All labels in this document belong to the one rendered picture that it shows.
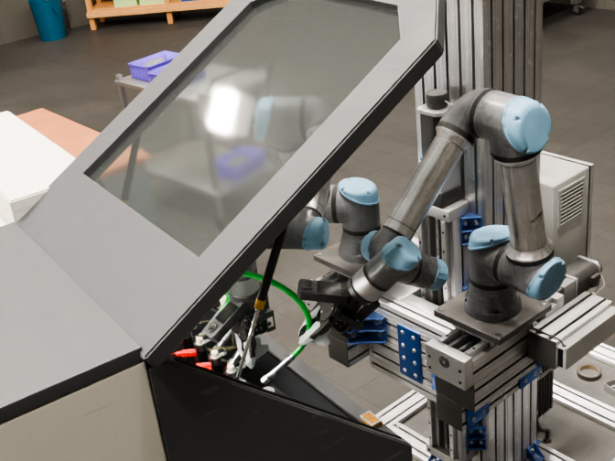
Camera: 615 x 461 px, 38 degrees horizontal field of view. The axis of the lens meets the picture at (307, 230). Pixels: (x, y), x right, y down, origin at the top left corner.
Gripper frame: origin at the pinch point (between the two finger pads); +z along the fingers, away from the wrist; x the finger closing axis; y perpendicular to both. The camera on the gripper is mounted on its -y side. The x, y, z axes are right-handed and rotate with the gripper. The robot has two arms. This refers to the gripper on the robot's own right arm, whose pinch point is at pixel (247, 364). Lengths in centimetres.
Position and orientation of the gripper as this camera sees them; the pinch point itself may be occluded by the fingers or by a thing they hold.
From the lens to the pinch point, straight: 217.9
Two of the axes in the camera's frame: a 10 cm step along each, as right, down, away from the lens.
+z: 1.0, 8.9, 4.5
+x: -5.6, -3.2, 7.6
